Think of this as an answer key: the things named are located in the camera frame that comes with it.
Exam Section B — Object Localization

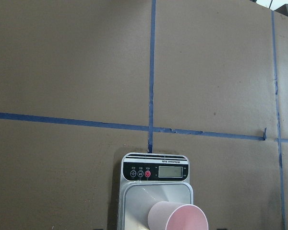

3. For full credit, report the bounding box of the pink plastic cup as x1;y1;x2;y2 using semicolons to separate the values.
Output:
148;201;209;230

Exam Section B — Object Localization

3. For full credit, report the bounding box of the silver digital kitchen scale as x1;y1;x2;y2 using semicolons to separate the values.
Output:
117;152;193;230

